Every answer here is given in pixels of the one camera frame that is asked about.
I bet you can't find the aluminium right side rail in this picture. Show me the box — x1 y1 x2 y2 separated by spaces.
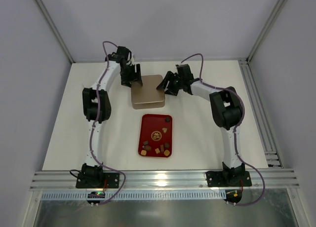
238 60 283 168

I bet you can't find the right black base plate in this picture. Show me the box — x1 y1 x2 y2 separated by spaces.
206 171 252 188

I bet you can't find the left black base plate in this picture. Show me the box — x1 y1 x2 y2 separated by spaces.
76 172 119 189

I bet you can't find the aluminium rail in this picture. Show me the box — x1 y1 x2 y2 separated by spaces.
238 60 283 168
30 168 299 190

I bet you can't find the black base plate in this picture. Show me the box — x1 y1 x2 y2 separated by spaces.
206 171 252 188
76 172 119 189

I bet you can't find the red rectangular tray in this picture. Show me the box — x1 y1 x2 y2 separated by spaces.
138 114 173 158

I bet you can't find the aluminium front rail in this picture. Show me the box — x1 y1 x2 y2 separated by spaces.
30 168 299 190

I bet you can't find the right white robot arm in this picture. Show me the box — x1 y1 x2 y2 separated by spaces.
157 64 245 186

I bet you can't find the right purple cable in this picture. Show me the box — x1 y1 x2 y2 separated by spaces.
178 53 267 207

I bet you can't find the gold tin lid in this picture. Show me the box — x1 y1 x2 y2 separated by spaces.
131 75 165 105

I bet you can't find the slotted cable duct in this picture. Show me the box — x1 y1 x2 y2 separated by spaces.
41 189 226 202

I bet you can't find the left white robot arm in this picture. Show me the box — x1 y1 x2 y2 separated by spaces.
76 46 143 188

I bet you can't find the gold tin box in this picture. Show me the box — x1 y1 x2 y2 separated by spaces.
131 99 165 110

